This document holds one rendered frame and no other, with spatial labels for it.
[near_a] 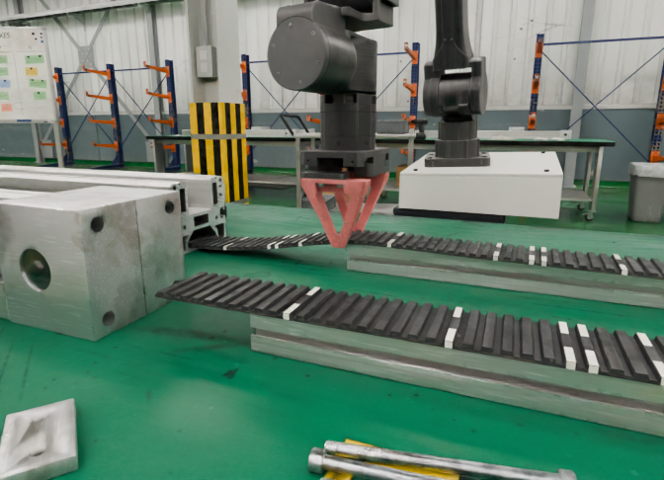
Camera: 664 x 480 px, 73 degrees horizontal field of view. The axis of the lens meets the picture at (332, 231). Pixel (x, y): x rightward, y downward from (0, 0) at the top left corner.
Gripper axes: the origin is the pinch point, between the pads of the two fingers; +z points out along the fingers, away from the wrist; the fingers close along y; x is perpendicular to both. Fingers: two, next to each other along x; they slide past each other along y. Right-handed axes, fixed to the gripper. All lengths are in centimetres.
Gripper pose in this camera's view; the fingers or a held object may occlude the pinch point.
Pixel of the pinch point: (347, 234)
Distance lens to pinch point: 49.1
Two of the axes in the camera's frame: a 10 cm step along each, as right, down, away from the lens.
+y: -3.6, 2.1, -9.1
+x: 9.3, 0.8, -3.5
